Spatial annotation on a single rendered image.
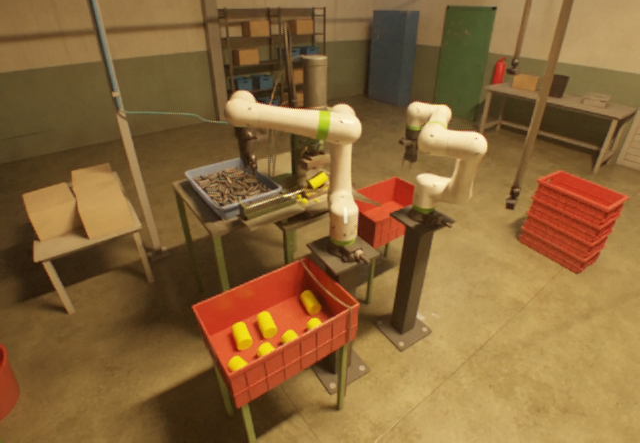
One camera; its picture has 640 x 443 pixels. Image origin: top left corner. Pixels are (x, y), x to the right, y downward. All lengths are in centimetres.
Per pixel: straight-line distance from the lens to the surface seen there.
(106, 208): 276
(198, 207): 208
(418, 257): 210
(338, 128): 136
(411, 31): 804
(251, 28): 696
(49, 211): 296
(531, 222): 367
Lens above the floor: 195
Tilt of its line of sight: 30 degrees down
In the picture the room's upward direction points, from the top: straight up
